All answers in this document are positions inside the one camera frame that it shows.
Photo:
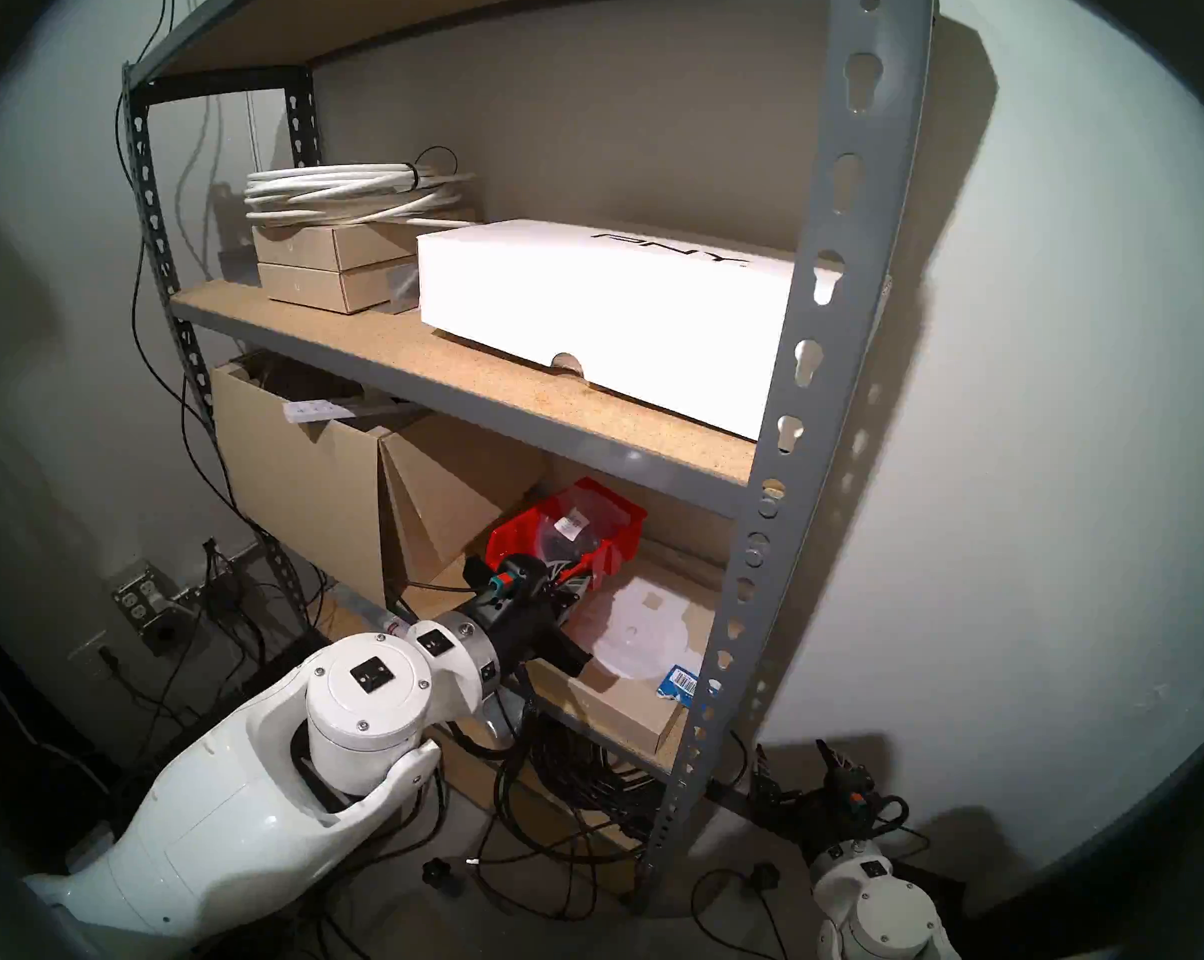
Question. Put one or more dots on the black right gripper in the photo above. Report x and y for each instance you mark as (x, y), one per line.
(822, 818)

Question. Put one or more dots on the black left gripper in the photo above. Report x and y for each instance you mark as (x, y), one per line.
(522, 618)

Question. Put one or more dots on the clear bag of black parts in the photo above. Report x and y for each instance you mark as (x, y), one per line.
(572, 528)

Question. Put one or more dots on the red plastic bin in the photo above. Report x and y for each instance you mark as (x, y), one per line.
(602, 533)

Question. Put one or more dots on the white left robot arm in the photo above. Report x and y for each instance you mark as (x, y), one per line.
(262, 788)

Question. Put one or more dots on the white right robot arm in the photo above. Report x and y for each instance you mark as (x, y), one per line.
(882, 913)

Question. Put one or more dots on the grey metal rack shelf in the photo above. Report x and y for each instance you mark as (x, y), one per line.
(842, 218)

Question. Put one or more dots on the black knob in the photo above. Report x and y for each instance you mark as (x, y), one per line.
(442, 874)
(766, 876)

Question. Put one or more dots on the cardboard box with open flap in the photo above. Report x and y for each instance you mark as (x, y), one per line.
(452, 488)

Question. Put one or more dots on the white tube with red print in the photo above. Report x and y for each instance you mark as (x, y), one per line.
(397, 628)

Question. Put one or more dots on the large open cardboard box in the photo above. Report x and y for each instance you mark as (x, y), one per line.
(292, 478)

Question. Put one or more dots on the white PNY cardboard box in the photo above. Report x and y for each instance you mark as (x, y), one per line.
(582, 288)

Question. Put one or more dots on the white power strip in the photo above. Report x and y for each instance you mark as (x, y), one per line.
(317, 409)

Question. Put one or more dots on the small brown cardboard box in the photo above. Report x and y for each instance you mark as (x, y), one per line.
(312, 246)
(312, 288)

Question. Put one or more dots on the flat brown AP mount box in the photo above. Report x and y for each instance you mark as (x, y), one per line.
(632, 703)

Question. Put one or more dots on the metal wall outlet box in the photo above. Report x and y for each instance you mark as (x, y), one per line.
(142, 603)

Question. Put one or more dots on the white wall plate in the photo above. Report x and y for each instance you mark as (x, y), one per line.
(92, 656)

